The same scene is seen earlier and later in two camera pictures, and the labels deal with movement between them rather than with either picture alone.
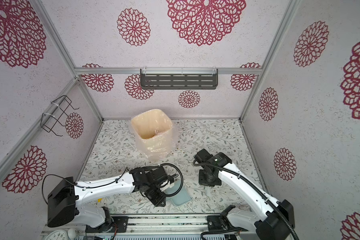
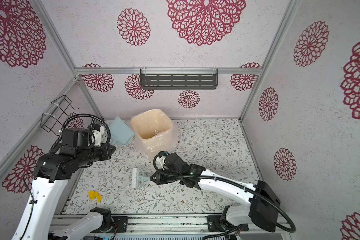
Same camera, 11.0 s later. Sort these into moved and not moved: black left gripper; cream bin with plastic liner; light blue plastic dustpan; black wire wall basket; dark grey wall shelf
Moved: light blue plastic dustpan; black left gripper
Not moved: black wire wall basket; cream bin with plastic liner; dark grey wall shelf
